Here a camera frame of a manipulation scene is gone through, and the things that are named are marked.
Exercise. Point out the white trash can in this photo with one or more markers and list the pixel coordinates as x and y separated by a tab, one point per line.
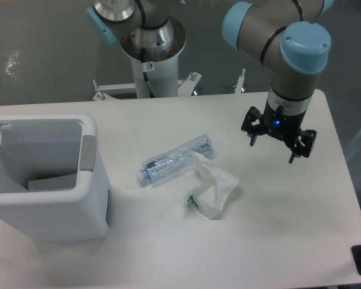
53	183

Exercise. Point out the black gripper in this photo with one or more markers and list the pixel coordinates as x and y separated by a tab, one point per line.
283	125

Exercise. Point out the clear plastic water bottle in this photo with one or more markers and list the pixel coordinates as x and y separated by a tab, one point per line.
168	164

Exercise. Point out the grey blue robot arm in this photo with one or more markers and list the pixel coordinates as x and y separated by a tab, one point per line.
280	35

